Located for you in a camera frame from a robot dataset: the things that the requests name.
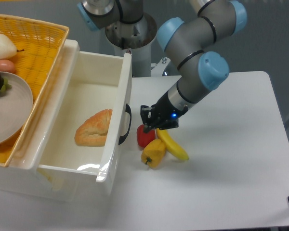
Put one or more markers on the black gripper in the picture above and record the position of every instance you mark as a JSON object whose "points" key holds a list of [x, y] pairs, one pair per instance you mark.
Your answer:
{"points": [[162, 115]]}

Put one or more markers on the white top drawer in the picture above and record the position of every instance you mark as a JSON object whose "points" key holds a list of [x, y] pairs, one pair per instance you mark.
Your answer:
{"points": [[98, 82]]}

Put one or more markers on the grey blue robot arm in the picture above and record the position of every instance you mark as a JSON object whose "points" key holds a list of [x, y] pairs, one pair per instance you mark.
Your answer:
{"points": [[184, 43]]}

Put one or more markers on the white drawer cabinet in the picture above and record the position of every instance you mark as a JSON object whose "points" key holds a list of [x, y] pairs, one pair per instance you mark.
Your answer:
{"points": [[23, 174]]}

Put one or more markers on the red bell pepper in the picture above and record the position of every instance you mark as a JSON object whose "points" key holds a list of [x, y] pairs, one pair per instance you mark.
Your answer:
{"points": [[143, 139]]}

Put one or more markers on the yellow banana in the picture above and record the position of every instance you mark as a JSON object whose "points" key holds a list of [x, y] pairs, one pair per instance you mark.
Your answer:
{"points": [[172, 146]]}

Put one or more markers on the yellow bell pepper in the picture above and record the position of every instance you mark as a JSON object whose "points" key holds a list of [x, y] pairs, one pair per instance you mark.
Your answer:
{"points": [[153, 153]]}

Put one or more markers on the croissant bread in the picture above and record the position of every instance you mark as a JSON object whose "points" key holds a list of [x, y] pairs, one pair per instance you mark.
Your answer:
{"points": [[93, 132]]}

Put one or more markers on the yellow wicker basket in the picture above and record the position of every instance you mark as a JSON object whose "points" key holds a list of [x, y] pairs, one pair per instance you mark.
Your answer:
{"points": [[42, 43]]}

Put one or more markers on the grey plate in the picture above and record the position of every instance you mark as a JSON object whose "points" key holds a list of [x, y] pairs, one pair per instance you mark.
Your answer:
{"points": [[15, 106]]}

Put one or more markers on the pink egg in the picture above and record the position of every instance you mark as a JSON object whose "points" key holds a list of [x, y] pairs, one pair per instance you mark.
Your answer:
{"points": [[7, 66]]}

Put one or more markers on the white pear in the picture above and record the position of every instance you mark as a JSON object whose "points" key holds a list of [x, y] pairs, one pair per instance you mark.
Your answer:
{"points": [[7, 48]]}

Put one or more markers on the black top drawer handle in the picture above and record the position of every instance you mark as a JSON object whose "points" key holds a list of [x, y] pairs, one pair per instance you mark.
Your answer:
{"points": [[126, 124]]}

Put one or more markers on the metal table bracket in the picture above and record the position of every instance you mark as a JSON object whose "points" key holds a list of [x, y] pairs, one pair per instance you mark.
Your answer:
{"points": [[158, 69]]}

